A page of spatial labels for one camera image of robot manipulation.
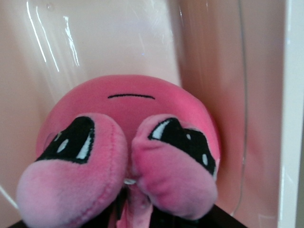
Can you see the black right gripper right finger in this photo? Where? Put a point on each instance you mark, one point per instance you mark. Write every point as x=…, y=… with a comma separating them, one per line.
x=213, y=219

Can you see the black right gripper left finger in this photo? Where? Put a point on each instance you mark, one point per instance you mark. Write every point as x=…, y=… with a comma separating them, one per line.
x=21, y=225

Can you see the pink plush toy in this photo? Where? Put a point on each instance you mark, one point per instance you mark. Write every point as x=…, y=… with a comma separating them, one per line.
x=133, y=114

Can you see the white plastic storage box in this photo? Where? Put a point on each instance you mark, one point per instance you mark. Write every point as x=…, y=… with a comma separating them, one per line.
x=118, y=35

